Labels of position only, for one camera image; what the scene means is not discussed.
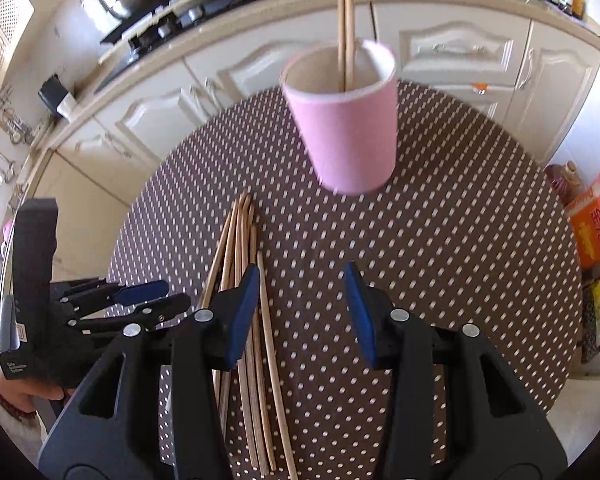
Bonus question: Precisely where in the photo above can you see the brown oil bottle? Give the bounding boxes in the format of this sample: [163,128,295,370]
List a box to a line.
[544,160,582,207]

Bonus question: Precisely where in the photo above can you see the pink cup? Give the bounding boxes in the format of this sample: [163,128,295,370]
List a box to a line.
[279,38,399,196]

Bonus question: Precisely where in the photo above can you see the person's left hand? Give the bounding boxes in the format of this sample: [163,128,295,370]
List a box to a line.
[7,379,67,416]

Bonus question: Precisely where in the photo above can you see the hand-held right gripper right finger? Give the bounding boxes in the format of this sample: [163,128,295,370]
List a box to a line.
[343,261,569,480]

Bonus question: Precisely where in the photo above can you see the orange printed bag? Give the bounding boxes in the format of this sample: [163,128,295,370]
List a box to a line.
[564,166,600,272]

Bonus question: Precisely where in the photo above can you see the black gas stove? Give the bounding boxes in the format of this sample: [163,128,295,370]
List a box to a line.
[94,0,338,93]

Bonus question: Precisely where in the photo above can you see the brown polka dot tablecloth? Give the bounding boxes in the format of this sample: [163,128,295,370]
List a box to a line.
[107,80,583,480]

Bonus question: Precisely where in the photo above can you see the hanging metal kitchen utensils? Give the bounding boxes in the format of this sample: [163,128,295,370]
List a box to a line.
[0,84,32,183]

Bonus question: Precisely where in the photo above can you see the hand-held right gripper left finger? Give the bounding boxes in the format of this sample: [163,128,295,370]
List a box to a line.
[37,263,262,480]

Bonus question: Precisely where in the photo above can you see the black and white box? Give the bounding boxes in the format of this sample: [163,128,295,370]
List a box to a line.
[37,73,79,122]

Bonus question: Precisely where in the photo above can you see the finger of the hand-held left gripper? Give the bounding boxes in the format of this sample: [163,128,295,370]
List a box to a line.
[72,293,192,334]
[59,277,171,314]

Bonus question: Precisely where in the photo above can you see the cream kitchen cabinets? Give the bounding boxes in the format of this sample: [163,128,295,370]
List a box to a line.
[22,0,600,281]

